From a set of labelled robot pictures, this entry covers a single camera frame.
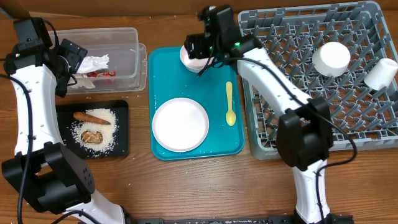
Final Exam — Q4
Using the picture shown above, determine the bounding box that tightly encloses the brown carrot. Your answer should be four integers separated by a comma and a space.
73, 112, 110, 125

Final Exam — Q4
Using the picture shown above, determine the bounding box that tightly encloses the teal serving tray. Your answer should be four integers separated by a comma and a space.
148, 47, 245, 161

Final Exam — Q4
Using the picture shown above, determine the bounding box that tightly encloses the black plastic tray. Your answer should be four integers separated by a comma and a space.
56, 100, 129, 159

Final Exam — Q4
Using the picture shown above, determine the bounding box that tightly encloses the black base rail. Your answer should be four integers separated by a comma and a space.
134, 214, 354, 224

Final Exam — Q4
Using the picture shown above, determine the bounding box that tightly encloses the clear plastic storage bin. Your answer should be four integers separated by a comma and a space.
57, 27, 147, 95

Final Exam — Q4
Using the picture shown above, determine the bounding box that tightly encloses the white bowl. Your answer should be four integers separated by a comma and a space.
312, 42, 351, 77

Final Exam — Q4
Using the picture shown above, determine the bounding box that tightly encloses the yellow plastic spoon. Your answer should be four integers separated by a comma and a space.
226, 82, 236, 126

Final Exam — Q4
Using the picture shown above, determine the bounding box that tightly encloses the white round plate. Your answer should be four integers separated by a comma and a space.
152, 98, 210, 152

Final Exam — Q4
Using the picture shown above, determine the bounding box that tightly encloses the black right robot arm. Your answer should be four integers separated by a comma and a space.
184, 5, 333, 223

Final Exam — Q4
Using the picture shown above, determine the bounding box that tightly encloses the pile of white rice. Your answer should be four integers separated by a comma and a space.
68, 108, 119, 154

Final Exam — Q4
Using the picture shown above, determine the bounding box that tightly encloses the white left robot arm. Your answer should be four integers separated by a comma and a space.
1, 17, 132, 223

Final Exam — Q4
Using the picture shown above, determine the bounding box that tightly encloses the grey dish rack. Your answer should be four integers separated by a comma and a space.
238, 1, 397, 151

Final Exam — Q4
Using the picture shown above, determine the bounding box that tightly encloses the white upturned cup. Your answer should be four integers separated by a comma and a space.
364, 58, 397, 90

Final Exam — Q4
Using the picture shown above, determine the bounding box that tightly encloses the brown meat patty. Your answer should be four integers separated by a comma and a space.
81, 131, 103, 144

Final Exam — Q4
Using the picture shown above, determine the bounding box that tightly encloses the white tissue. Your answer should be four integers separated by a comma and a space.
70, 54, 109, 89

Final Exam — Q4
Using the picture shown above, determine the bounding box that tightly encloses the red snack wrapper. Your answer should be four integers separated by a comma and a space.
86, 72, 116, 78

